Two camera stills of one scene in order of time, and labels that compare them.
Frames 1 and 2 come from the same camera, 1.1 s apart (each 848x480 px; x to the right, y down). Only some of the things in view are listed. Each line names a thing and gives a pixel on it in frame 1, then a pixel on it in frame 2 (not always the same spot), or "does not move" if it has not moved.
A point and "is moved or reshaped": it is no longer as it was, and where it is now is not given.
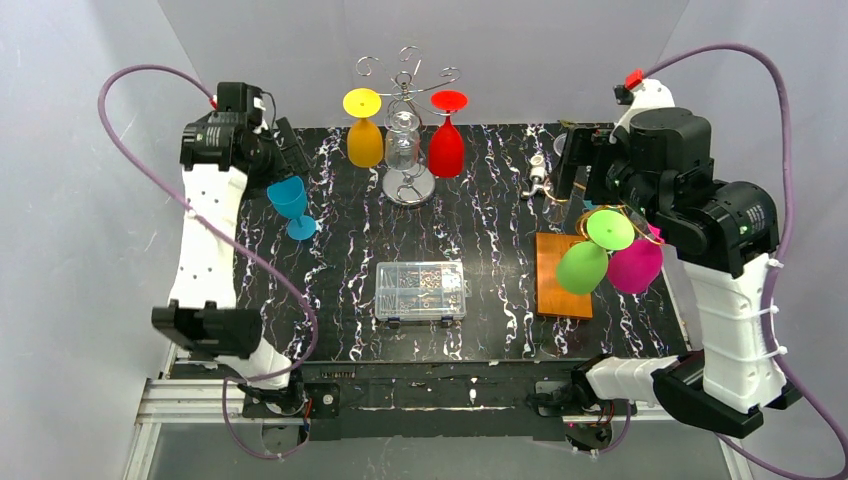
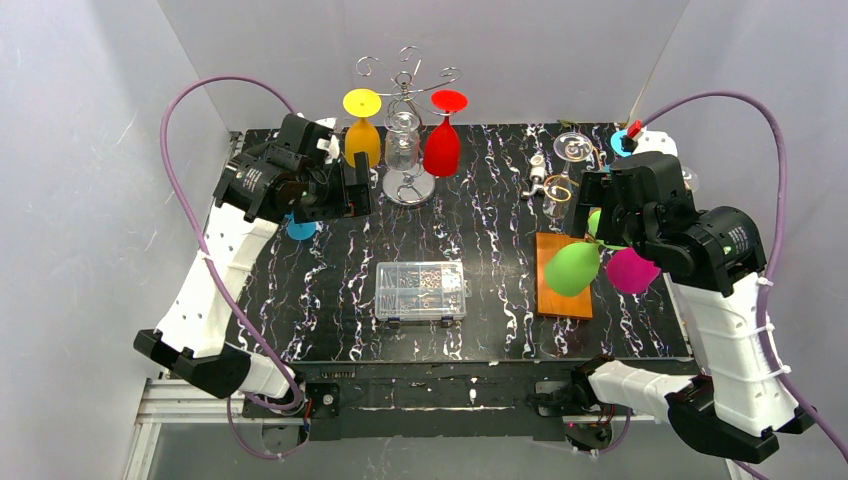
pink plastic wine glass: x=635 y=268 does not move
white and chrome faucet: x=537 y=174 does not move
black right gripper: x=579 y=157 → x=602 y=198
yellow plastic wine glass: x=364 y=143 does not move
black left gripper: x=289 y=141 → x=357 y=183
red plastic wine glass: x=446 y=143 does not move
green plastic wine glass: x=583 y=265 is moved or reshaped
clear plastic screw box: x=421 y=291 does not move
